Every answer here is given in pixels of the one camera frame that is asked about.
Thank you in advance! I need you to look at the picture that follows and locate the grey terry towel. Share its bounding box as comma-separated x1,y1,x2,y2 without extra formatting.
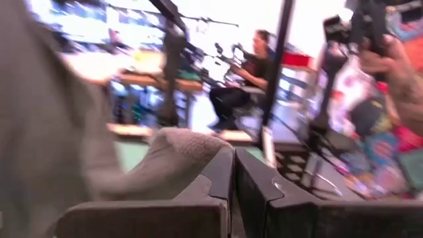
0,0,234,238

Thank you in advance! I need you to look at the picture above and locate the person's hand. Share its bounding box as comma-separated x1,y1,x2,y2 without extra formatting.
358,34,423,137

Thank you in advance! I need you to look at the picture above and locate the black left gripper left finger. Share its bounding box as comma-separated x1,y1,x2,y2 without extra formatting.
54,147,235,238

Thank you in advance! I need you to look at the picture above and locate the person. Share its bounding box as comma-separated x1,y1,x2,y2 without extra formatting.
208,28,276,132

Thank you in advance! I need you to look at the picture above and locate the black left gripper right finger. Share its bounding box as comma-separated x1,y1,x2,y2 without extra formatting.
235,147,423,238

